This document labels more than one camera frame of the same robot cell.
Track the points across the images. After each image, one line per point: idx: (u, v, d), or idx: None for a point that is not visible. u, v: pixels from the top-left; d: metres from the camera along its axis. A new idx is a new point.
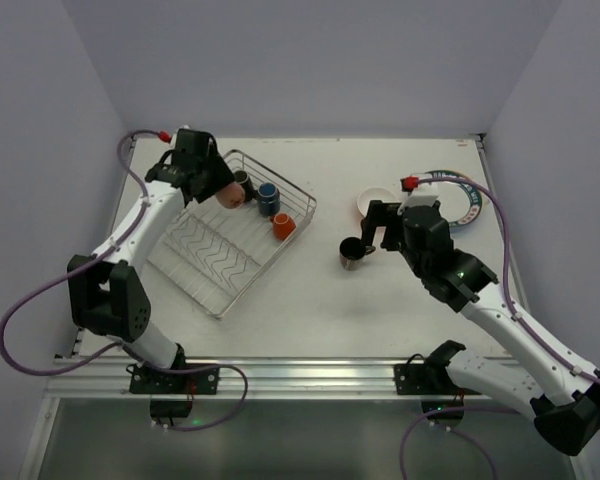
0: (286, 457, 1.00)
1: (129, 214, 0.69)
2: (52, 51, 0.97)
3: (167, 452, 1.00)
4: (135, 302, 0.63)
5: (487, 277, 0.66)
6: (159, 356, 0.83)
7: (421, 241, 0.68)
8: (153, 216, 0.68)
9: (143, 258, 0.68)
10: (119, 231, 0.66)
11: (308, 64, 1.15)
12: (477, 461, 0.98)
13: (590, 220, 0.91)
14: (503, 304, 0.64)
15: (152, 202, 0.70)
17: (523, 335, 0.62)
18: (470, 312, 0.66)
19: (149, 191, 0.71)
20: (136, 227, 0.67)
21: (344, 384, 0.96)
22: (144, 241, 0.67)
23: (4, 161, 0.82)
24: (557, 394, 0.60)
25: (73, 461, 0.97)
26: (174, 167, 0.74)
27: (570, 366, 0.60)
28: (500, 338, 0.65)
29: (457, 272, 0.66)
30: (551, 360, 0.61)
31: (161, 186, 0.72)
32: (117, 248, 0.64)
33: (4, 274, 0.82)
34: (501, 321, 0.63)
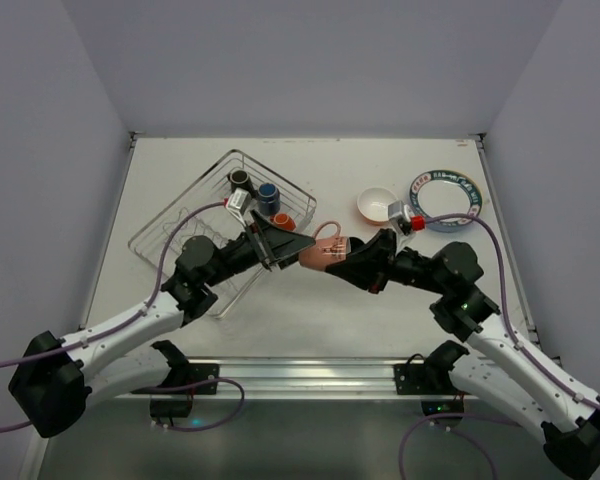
0: (285, 458, 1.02)
1: (122, 313, 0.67)
2: (51, 49, 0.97)
3: (166, 451, 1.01)
4: (70, 404, 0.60)
5: (491, 308, 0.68)
6: (149, 379, 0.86)
7: (450, 280, 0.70)
8: (139, 328, 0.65)
9: (101, 367, 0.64)
10: (98, 328, 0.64)
11: (307, 64, 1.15)
12: (474, 461, 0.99)
13: (591, 218, 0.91)
14: (505, 335, 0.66)
15: (148, 311, 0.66)
17: (526, 363, 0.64)
18: (474, 342, 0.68)
19: (155, 299, 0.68)
20: (117, 333, 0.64)
21: (344, 384, 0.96)
22: (115, 350, 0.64)
23: (3, 158, 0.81)
24: (562, 420, 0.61)
25: (73, 461, 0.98)
26: (189, 286, 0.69)
27: (573, 393, 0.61)
28: (504, 367, 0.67)
29: (461, 304, 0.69)
30: (553, 388, 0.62)
31: (169, 300, 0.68)
32: (84, 345, 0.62)
33: (4, 272, 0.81)
34: (504, 350, 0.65)
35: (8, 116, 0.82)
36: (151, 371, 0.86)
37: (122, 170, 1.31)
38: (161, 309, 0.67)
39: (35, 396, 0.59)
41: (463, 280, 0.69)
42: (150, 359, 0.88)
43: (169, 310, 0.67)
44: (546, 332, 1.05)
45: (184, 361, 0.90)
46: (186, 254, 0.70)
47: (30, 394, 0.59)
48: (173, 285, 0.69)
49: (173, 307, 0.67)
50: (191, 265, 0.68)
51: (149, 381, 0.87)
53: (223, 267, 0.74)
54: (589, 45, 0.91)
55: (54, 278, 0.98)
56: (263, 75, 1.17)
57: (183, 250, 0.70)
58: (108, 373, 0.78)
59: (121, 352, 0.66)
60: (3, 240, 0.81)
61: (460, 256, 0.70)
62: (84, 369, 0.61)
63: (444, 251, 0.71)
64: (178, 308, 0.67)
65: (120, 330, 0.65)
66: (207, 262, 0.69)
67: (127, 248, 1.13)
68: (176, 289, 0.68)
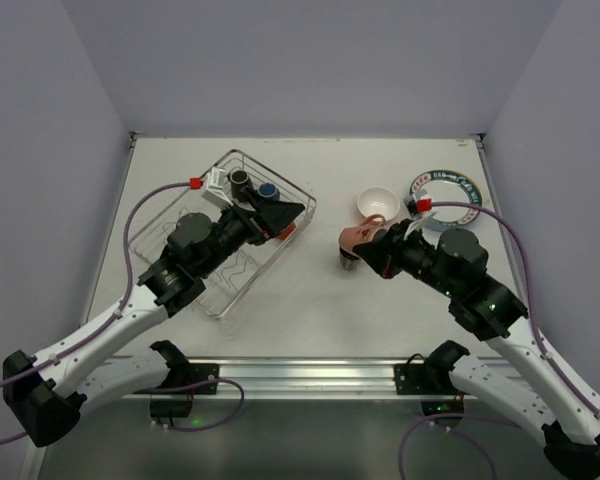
0: (286, 457, 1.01)
1: (97, 318, 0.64)
2: (51, 49, 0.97)
3: (168, 452, 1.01)
4: (51, 420, 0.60)
5: (518, 310, 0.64)
6: (148, 381, 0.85)
7: (458, 269, 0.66)
8: (113, 334, 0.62)
9: (83, 376, 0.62)
10: (71, 341, 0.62)
11: (307, 63, 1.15)
12: (478, 462, 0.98)
13: (591, 218, 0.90)
14: (532, 342, 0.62)
15: (123, 315, 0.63)
17: (551, 375, 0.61)
18: (496, 345, 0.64)
19: (130, 298, 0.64)
20: (91, 343, 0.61)
21: (344, 383, 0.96)
22: (91, 361, 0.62)
23: (3, 158, 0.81)
24: (578, 434, 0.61)
25: (74, 462, 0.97)
26: (172, 274, 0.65)
27: (595, 409, 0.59)
28: (525, 375, 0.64)
29: (488, 303, 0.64)
30: (577, 403, 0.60)
31: (146, 298, 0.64)
32: (55, 361, 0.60)
33: (4, 271, 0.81)
34: (530, 359, 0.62)
35: (8, 116, 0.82)
36: (150, 374, 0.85)
37: (122, 170, 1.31)
38: (137, 307, 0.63)
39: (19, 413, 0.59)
41: (468, 266, 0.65)
42: (148, 361, 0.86)
43: (146, 309, 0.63)
44: (547, 332, 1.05)
45: (185, 362, 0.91)
46: (178, 233, 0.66)
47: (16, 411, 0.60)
48: (158, 271, 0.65)
49: (151, 303, 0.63)
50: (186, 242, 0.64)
51: (148, 383, 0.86)
53: (217, 251, 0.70)
54: (589, 45, 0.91)
55: (54, 279, 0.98)
56: (263, 76, 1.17)
57: (177, 228, 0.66)
58: (102, 378, 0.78)
59: (102, 358, 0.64)
60: (3, 241, 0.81)
61: (455, 237, 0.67)
62: (58, 388, 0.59)
63: (443, 237, 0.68)
64: (158, 303, 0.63)
65: (93, 339, 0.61)
66: (202, 240, 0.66)
67: (127, 249, 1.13)
68: (160, 276, 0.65)
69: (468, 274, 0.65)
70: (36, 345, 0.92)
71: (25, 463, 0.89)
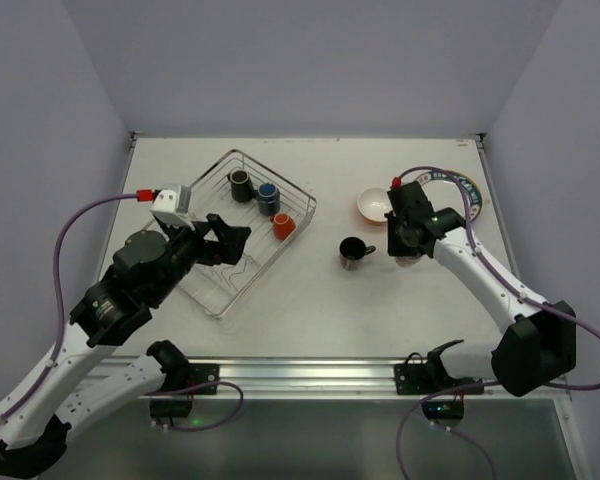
0: (286, 457, 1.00)
1: (35, 368, 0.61)
2: (50, 49, 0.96)
3: (168, 452, 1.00)
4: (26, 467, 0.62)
5: (460, 224, 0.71)
6: (148, 386, 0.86)
7: (401, 202, 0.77)
8: (52, 385, 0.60)
9: (42, 424, 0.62)
10: (15, 397, 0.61)
11: (308, 64, 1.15)
12: (476, 460, 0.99)
13: (591, 219, 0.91)
14: (465, 242, 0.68)
15: (58, 364, 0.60)
17: (480, 268, 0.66)
18: (437, 253, 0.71)
19: (66, 342, 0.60)
20: (32, 398, 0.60)
21: (345, 384, 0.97)
22: (40, 413, 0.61)
23: (2, 159, 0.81)
24: (504, 320, 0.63)
25: (75, 462, 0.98)
26: (108, 300, 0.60)
27: (517, 292, 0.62)
28: (463, 275, 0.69)
29: (431, 218, 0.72)
30: (501, 288, 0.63)
31: (81, 337, 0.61)
32: (4, 422, 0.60)
33: (4, 273, 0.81)
34: (463, 256, 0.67)
35: (8, 119, 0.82)
36: (143, 383, 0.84)
37: (122, 170, 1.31)
38: (71, 353, 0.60)
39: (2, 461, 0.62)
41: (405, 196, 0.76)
42: (141, 371, 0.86)
43: (81, 352, 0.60)
44: None
45: (184, 362, 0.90)
46: (124, 251, 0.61)
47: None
48: (92, 300, 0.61)
49: (84, 346, 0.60)
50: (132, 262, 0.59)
51: (150, 387, 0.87)
53: (167, 276, 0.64)
54: (588, 49, 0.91)
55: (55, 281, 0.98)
56: (262, 75, 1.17)
57: (125, 247, 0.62)
58: (88, 400, 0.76)
59: (55, 404, 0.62)
60: (5, 244, 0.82)
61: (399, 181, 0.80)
62: (14, 445, 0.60)
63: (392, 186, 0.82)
64: (91, 346, 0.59)
65: (33, 395, 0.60)
66: (150, 260, 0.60)
67: None
68: (93, 306, 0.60)
69: (413, 197, 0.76)
70: (37, 345, 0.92)
71: None
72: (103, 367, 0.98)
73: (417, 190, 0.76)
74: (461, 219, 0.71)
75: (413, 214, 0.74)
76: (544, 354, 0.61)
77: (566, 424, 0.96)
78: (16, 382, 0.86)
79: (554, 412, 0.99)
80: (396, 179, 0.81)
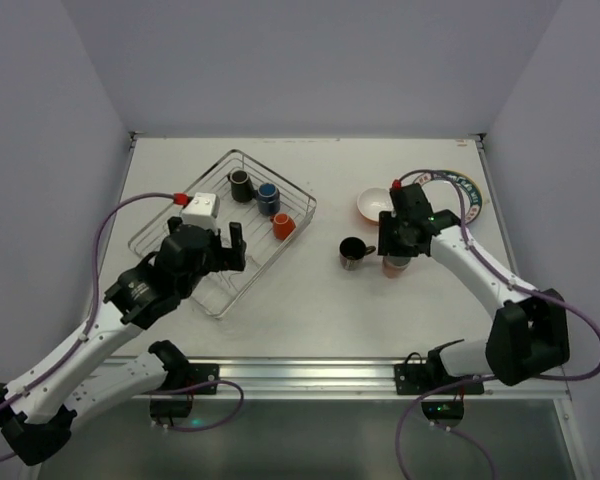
0: (286, 458, 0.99)
1: (66, 342, 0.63)
2: (50, 48, 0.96)
3: (167, 452, 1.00)
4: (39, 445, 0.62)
5: (455, 221, 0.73)
6: (148, 384, 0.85)
7: (400, 203, 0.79)
8: (82, 358, 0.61)
9: (60, 401, 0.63)
10: (41, 369, 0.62)
11: (308, 65, 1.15)
12: (477, 461, 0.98)
13: (591, 218, 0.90)
14: (459, 238, 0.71)
15: (89, 338, 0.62)
17: (473, 260, 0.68)
18: (435, 250, 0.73)
19: (98, 318, 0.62)
20: (59, 371, 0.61)
21: (345, 384, 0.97)
22: (63, 388, 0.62)
23: (3, 159, 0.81)
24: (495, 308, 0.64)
25: (73, 461, 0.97)
26: (144, 286, 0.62)
27: (507, 280, 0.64)
28: (457, 269, 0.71)
29: (428, 217, 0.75)
30: (490, 278, 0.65)
31: (112, 316, 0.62)
32: (26, 393, 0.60)
33: (4, 272, 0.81)
34: (456, 249, 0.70)
35: (9, 118, 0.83)
36: (145, 380, 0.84)
37: (122, 170, 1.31)
38: (104, 329, 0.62)
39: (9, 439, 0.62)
41: (403, 195, 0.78)
42: (144, 367, 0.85)
43: (113, 330, 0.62)
44: None
45: (183, 363, 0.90)
46: (173, 237, 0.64)
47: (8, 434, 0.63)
48: (126, 282, 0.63)
49: (116, 324, 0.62)
50: (180, 246, 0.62)
51: (150, 384, 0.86)
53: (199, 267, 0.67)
54: (587, 49, 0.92)
55: (55, 281, 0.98)
56: (262, 75, 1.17)
57: (173, 233, 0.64)
58: (93, 391, 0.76)
59: (78, 381, 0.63)
60: (5, 243, 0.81)
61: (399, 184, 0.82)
62: (31, 419, 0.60)
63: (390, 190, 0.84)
64: (124, 323, 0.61)
65: (60, 368, 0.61)
66: (197, 248, 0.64)
67: (127, 249, 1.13)
68: (128, 287, 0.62)
69: (413, 198, 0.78)
70: (37, 345, 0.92)
71: None
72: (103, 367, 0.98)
73: (416, 191, 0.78)
74: (456, 218, 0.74)
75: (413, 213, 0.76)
76: (536, 345, 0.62)
77: (566, 423, 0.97)
78: None
79: (554, 412, 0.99)
80: (395, 181, 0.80)
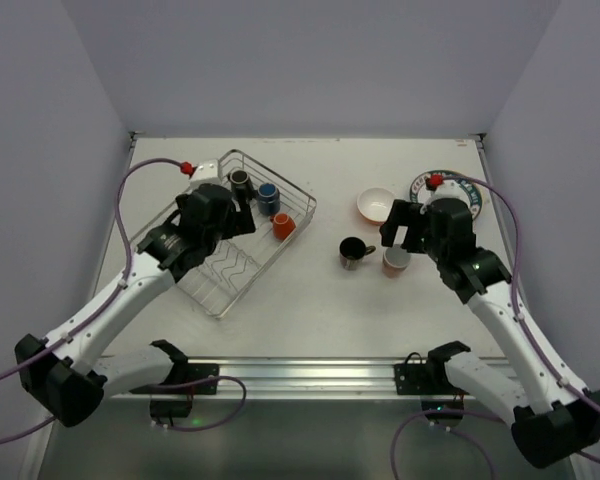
0: (285, 456, 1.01)
1: (103, 292, 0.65)
2: (50, 47, 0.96)
3: (168, 452, 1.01)
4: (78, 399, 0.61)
5: (502, 275, 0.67)
6: (158, 372, 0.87)
7: (444, 228, 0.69)
8: (124, 302, 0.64)
9: (99, 352, 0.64)
10: (80, 318, 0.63)
11: (308, 64, 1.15)
12: (475, 460, 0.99)
13: (592, 219, 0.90)
14: (508, 303, 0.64)
15: (129, 284, 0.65)
17: (520, 337, 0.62)
18: (474, 304, 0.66)
19: (133, 268, 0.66)
20: (100, 317, 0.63)
21: (345, 383, 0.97)
22: (103, 335, 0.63)
23: (2, 158, 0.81)
24: (538, 400, 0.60)
25: (72, 462, 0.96)
26: (173, 237, 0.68)
27: (558, 376, 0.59)
28: (497, 337, 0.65)
29: (473, 263, 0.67)
30: (540, 367, 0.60)
31: (147, 263, 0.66)
32: (68, 340, 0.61)
33: (3, 272, 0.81)
34: (503, 318, 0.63)
35: (8, 118, 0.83)
36: (157, 366, 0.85)
37: (122, 170, 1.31)
38: (142, 276, 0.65)
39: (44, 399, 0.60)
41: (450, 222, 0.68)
42: (155, 355, 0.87)
43: (150, 276, 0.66)
44: (545, 332, 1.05)
45: (182, 360, 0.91)
46: (198, 192, 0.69)
47: (40, 396, 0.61)
48: (157, 235, 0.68)
49: (152, 271, 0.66)
50: (209, 198, 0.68)
51: (158, 374, 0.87)
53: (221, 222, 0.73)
54: (587, 50, 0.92)
55: (55, 280, 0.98)
56: (262, 75, 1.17)
57: (197, 189, 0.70)
58: (116, 365, 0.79)
59: (115, 331, 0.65)
60: (4, 243, 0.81)
61: (451, 202, 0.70)
62: (76, 365, 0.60)
63: (434, 203, 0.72)
64: (161, 268, 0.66)
65: (102, 314, 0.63)
66: (222, 200, 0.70)
67: (127, 249, 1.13)
68: (160, 239, 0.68)
69: (460, 231, 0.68)
70: None
71: (25, 462, 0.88)
72: None
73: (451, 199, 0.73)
74: (508, 276, 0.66)
75: (454, 255, 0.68)
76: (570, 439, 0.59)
77: None
78: (16, 383, 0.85)
79: None
80: (437, 177, 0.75)
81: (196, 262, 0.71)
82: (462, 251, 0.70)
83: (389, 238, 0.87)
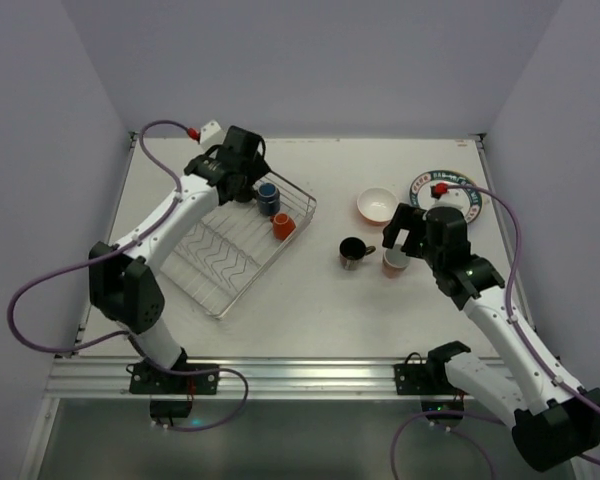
0: (285, 458, 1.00)
1: (159, 208, 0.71)
2: (49, 47, 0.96)
3: (168, 452, 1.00)
4: (145, 299, 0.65)
5: (495, 281, 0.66)
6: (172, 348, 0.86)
7: (439, 235, 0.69)
8: (182, 213, 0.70)
9: (162, 257, 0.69)
10: (143, 228, 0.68)
11: (308, 64, 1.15)
12: (476, 460, 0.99)
13: (592, 218, 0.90)
14: (501, 306, 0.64)
15: (184, 198, 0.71)
17: (514, 338, 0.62)
18: (468, 309, 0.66)
19: (183, 186, 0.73)
20: (162, 225, 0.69)
21: (345, 383, 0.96)
22: (167, 241, 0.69)
23: (2, 158, 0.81)
24: (534, 400, 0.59)
25: (72, 462, 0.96)
26: (215, 162, 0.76)
27: (552, 375, 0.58)
28: (493, 340, 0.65)
29: (466, 270, 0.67)
30: (534, 367, 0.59)
31: (197, 182, 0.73)
32: (138, 243, 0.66)
33: (3, 272, 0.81)
34: (496, 321, 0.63)
35: (8, 117, 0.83)
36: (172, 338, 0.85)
37: (122, 170, 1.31)
38: (193, 192, 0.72)
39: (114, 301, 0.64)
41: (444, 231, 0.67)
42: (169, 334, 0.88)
43: (202, 192, 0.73)
44: (545, 332, 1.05)
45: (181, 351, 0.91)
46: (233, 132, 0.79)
47: (109, 301, 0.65)
48: (201, 161, 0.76)
49: (203, 187, 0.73)
50: (244, 133, 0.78)
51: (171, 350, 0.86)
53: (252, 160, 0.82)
54: (587, 49, 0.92)
55: (55, 279, 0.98)
56: (262, 75, 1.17)
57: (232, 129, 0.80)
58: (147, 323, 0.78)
59: (174, 241, 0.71)
60: (4, 242, 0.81)
61: (445, 209, 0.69)
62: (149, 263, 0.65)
63: (430, 210, 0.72)
64: (210, 186, 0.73)
65: (163, 223, 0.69)
66: (253, 137, 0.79)
67: None
68: (203, 164, 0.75)
69: (454, 239, 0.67)
70: (36, 344, 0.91)
71: (25, 462, 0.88)
72: (101, 367, 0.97)
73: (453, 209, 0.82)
74: (502, 282, 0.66)
75: (448, 260, 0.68)
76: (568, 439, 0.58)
77: None
78: (16, 382, 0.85)
79: None
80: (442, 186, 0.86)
81: (235, 188, 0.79)
82: (458, 258, 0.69)
83: (391, 240, 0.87)
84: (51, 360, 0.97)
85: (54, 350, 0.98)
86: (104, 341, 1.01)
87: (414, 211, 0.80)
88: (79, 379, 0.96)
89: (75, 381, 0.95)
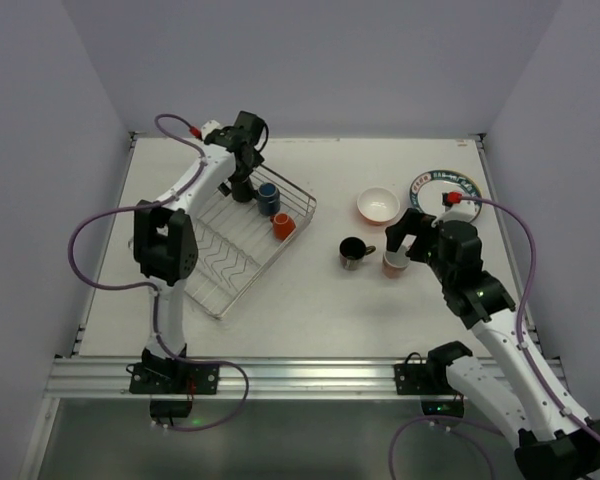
0: (285, 458, 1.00)
1: (188, 171, 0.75)
2: (49, 45, 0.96)
3: (167, 453, 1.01)
4: (187, 248, 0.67)
5: (506, 303, 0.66)
6: (179, 338, 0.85)
7: (452, 253, 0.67)
8: (211, 172, 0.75)
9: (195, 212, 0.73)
10: (179, 185, 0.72)
11: (308, 63, 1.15)
12: (476, 460, 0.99)
13: (593, 217, 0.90)
14: (512, 332, 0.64)
15: (209, 162, 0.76)
17: (523, 366, 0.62)
18: (478, 332, 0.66)
19: (206, 152, 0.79)
20: (194, 183, 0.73)
21: (344, 384, 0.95)
22: (199, 197, 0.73)
23: (2, 157, 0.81)
24: (541, 428, 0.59)
25: (70, 464, 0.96)
26: (229, 133, 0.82)
27: (561, 405, 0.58)
28: (502, 365, 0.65)
29: (477, 290, 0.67)
30: (543, 396, 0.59)
31: (217, 149, 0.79)
32: (177, 199, 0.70)
33: (3, 271, 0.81)
34: (506, 346, 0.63)
35: (8, 117, 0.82)
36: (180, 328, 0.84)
37: (122, 170, 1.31)
38: (216, 156, 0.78)
39: (157, 254, 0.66)
41: (458, 251, 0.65)
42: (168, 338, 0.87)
43: (222, 156, 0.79)
44: (545, 333, 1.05)
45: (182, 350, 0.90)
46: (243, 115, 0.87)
47: (152, 254, 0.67)
48: (217, 133, 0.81)
49: (223, 153, 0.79)
50: (254, 116, 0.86)
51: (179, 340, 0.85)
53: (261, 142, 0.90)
54: (587, 49, 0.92)
55: (55, 279, 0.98)
56: (263, 74, 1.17)
57: (242, 114, 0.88)
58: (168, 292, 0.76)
59: (203, 199, 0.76)
60: (4, 242, 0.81)
61: (459, 226, 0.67)
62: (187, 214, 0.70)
63: (443, 224, 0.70)
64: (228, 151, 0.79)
65: (195, 180, 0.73)
66: (261, 122, 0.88)
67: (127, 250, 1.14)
68: (219, 134, 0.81)
69: (467, 259, 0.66)
70: (36, 344, 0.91)
71: (25, 462, 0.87)
72: (102, 367, 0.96)
73: (463, 219, 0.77)
74: (513, 304, 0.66)
75: (458, 279, 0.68)
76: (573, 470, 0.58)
77: None
78: (16, 382, 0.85)
79: None
80: (455, 194, 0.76)
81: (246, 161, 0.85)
82: (470, 276, 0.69)
83: (394, 245, 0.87)
84: (52, 360, 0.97)
85: (54, 351, 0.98)
86: (104, 341, 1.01)
87: (423, 217, 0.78)
88: (79, 380, 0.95)
89: (75, 382, 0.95)
